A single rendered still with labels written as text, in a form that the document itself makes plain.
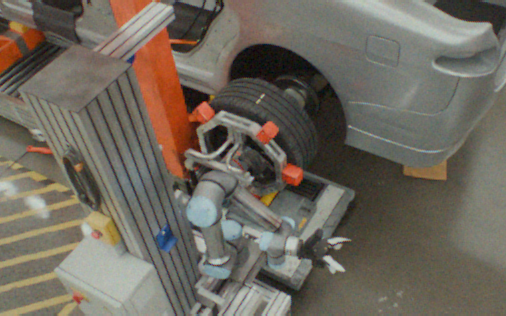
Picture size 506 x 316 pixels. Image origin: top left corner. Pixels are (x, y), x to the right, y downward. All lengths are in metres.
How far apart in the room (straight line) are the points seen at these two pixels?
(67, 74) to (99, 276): 0.84
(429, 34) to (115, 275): 1.66
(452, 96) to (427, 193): 1.38
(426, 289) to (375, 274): 0.32
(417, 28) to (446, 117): 0.50
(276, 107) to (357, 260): 1.25
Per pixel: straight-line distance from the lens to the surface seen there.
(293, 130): 2.83
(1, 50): 4.68
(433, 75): 2.63
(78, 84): 1.75
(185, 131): 3.20
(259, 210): 2.24
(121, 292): 2.19
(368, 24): 2.60
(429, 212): 3.86
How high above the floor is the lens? 3.06
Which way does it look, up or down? 48 degrees down
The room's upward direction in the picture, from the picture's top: 5 degrees counter-clockwise
